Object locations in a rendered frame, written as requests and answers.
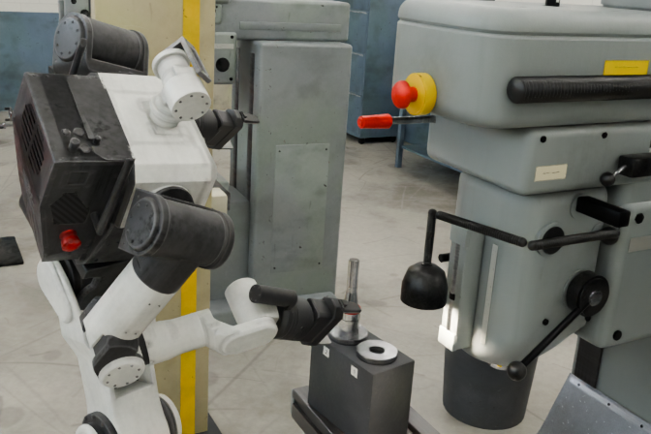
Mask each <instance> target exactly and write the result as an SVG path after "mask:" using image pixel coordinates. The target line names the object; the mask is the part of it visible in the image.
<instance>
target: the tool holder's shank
mask: <svg viewBox="0 0 651 434"><path fill-rule="evenodd" d="M358 269H359V259H356V258H350V259H349V265H348V278H347V291H346V295H345V300H347V301H350V302H353V303H357V281H358Z"/></svg>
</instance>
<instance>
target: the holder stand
mask: <svg viewBox="0 0 651 434"><path fill-rule="evenodd" d="M338 327H339V323H338V324H337V325H336V326H335V327H334V328H333V329H332V330H331V332H330V333H329V334H328V335H327V336H328V338H329V340H330V341H331V343H330V344H329V345H317V346H311V358H310V375H309V390H308V404H310V405H311V406H312V407H313V408H314V409H316V410H317V411H318V412H319V413H320V414H322V415H323V416H324V417H325V418H327V419H328V420H329V421H330V422H332V423H333V424H334V425H335V426H336V427H338V428H339V429H340V430H341V431H343V432H344V433H345V434H407V431H408V421H409V413H410V403H411V394H412V384H413V376H414V366H415V361H414V360H413V359H412V358H410V357H408V356H406V355H405V354H403V353H402V352H400V351H398V350H397V349H396V348H395V347H394V346H393V345H391V344H389V343H388V342H385V341H384V340H382V339H380V338H379V337H377V336H376V335H374V334H372V333H371V332H369V331H368V330H367V329H366V328H365V327H364V326H362V325H359V333H358V334H357V335H354V336H346V335H343V334H341V333H340V332H339V331H338Z"/></svg>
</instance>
